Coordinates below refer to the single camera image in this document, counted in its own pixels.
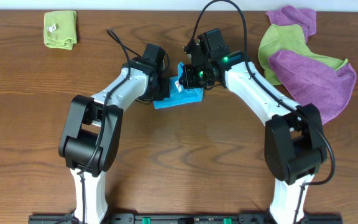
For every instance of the upper purple cloth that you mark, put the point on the upper purple cloth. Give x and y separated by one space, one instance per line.
289 15

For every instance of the folded green cloth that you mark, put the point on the folded green cloth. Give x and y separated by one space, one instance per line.
60 29

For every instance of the crumpled green cloth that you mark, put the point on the crumpled green cloth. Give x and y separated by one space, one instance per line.
289 38

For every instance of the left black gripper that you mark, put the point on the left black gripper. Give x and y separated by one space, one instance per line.
164 89

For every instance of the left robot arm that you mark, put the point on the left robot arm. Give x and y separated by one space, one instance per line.
91 134

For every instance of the blue microfiber cloth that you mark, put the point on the blue microfiber cloth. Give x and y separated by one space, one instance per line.
179 95

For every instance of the large purple cloth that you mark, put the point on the large purple cloth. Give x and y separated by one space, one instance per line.
311 81

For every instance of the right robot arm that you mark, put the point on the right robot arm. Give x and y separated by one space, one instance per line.
294 144

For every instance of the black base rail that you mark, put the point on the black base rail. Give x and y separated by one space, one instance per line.
129 218

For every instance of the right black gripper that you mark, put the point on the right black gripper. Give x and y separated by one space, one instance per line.
186 76

